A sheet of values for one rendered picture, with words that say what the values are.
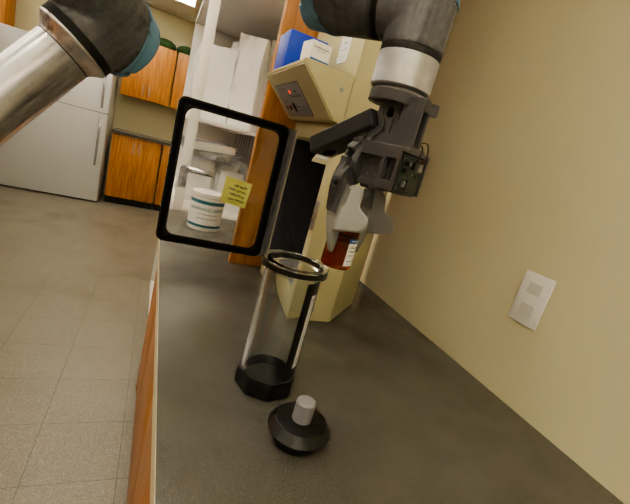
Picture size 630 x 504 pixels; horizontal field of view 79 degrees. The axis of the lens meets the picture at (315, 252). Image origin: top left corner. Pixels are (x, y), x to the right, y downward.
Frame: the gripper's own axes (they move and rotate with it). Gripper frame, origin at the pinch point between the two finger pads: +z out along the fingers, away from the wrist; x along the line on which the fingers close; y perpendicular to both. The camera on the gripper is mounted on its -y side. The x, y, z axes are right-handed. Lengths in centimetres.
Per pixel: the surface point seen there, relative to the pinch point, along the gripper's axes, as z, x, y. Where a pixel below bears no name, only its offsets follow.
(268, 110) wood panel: -19, 32, -62
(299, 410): 23.2, -4.7, 4.7
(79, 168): 82, 125, -518
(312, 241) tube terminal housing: 8.5, 23.7, -25.3
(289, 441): 26.0, -7.2, 6.3
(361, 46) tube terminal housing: -34.2, 23.6, -26.4
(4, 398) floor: 123, -7, -144
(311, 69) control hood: -26.3, 14.4, -29.7
